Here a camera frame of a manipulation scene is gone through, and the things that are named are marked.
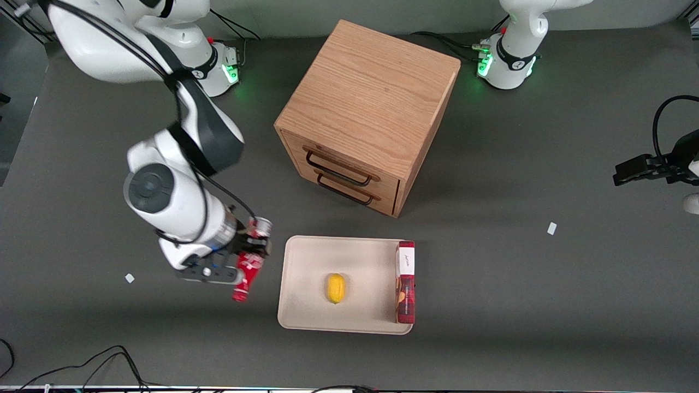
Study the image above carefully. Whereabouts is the black right arm base cable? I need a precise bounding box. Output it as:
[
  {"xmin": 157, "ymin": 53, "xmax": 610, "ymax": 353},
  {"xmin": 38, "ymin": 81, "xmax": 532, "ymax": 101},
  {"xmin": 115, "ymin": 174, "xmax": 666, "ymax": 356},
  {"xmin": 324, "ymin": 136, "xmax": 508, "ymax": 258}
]
[{"xmin": 208, "ymin": 10, "xmax": 262, "ymax": 67}]

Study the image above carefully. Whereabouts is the beige plastic tray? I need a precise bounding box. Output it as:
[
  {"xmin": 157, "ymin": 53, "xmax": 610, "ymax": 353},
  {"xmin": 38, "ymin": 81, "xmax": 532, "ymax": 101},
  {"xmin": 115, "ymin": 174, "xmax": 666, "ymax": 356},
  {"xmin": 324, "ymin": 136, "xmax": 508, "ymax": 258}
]
[{"xmin": 277, "ymin": 235, "xmax": 416, "ymax": 335}]

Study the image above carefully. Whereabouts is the black arm base cable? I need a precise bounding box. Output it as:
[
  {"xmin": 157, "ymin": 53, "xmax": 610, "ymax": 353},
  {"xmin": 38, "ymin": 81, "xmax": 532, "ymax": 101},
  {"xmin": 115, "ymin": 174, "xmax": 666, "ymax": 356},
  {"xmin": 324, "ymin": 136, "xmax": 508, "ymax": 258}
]
[
  {"xmin": 410, "ymin": 15, "xmax": 511, "ymax": 62},
  {"xmin": 208, "ymin": 10, "xmax": 262, "ymax": 67}
]

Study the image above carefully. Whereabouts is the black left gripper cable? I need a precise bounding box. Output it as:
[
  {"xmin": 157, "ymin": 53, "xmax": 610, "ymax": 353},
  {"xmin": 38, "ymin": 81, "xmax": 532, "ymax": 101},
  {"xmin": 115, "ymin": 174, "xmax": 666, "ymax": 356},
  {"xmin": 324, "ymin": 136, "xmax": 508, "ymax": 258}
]
[{"xmin": 652, "ymin": 95, "xmax": 699, "ymax": 162}]

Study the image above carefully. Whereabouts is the long black floor cable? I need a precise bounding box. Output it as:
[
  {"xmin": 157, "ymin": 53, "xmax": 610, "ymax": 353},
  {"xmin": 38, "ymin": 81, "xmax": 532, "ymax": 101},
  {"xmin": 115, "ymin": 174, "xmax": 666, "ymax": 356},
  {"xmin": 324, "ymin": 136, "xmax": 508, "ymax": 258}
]
[{"xmin": 15, "ymin": 345, "xmax": 149, "ymax": 393}]

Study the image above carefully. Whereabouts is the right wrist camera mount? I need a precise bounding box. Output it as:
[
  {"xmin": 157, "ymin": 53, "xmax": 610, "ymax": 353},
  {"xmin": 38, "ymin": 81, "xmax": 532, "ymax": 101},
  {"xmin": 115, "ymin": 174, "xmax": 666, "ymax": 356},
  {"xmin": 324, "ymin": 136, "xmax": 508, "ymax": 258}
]
[{"xmin": 175, "ymin": 252, "xmax": 244, "ymax": 286}]

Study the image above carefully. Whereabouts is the short black edge cable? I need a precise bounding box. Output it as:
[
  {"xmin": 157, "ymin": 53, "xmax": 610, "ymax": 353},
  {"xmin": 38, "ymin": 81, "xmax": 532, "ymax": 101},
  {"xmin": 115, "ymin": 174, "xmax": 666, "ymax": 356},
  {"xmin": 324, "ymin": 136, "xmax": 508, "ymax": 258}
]
[{"xmin": 0, "ymin": 338, "xmax": 15, "ymax": 379}]

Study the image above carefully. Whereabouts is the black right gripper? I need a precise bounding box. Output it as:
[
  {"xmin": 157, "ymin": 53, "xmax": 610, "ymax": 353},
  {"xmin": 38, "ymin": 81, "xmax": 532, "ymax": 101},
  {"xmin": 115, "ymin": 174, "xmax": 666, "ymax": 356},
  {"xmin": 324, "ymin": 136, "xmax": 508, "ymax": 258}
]
[{"xmin": 223, "ymin": 221, "xmax": 273, "ymax": 258}]

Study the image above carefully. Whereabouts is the black left arm base cable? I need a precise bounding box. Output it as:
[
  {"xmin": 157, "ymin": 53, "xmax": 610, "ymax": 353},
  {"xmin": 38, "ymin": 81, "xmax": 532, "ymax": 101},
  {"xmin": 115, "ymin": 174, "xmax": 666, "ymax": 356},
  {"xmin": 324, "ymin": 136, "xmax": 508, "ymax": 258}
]
[{"xmin": 410, "ymin": 15, "xmax": 511, "ymax": 62}]

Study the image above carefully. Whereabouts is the yellow lemon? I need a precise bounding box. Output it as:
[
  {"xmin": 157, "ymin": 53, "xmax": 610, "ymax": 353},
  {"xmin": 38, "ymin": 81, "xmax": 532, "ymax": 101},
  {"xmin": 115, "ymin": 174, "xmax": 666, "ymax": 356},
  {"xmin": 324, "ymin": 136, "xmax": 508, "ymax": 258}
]
[{"xmin": 327, "ymin": 273, "xmax": 347, "ymax": 305}]

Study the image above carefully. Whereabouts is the red coke bottle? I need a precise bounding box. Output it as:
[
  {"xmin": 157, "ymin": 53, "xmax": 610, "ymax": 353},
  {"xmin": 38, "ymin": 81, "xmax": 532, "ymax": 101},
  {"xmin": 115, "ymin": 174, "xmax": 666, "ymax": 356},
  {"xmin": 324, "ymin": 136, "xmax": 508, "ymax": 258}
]
[{"xmin": 232, "ymin": 217, "xmax": 273, "ymax": 303}]

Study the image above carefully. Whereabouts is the wooden drawer cabinet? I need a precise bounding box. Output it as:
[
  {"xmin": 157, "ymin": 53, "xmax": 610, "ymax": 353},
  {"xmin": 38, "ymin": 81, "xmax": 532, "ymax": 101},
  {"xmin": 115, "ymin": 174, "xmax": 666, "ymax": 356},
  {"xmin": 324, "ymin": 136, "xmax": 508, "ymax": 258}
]
[{"xmin": 274, "ymin": 19, "xmax": 461, "ymax": 218}]

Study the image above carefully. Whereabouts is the black drawer handle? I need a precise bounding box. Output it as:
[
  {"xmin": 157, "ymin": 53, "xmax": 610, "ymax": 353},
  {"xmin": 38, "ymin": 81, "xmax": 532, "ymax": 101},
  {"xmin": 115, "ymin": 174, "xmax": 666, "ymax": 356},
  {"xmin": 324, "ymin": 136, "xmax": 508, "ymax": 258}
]
[
  {"xmin": 305, "ymin": 150, "xmax": 374, "ymax": 187},
  {"xmin": 317, "ymin": 173, "xmax": 376, "ymax": 206}
]

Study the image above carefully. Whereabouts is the red snack box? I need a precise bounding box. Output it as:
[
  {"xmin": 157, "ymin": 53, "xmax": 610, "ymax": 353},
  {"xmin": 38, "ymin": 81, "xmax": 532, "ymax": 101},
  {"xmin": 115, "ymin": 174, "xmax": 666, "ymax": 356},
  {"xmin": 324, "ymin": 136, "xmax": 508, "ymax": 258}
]
[{"xmin": 394, "ymin": 240, "xmax": 416, "ymax": 325}]

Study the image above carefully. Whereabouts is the black cable at table edge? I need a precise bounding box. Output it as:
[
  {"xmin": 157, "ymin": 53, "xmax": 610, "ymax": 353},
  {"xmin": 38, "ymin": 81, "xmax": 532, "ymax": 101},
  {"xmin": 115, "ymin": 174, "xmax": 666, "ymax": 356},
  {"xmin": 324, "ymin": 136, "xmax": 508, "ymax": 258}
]
[{"xmin": 310, "ymin": 384, "xmax": 378, "ymax": 393}]

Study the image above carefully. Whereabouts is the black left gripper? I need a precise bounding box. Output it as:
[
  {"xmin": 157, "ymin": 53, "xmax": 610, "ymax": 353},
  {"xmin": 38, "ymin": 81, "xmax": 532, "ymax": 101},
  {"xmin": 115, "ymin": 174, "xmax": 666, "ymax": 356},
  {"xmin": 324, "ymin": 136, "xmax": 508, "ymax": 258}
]
[{"xmin": 613, "ymin": 129, "xmax": 699, "ymax": 187}]

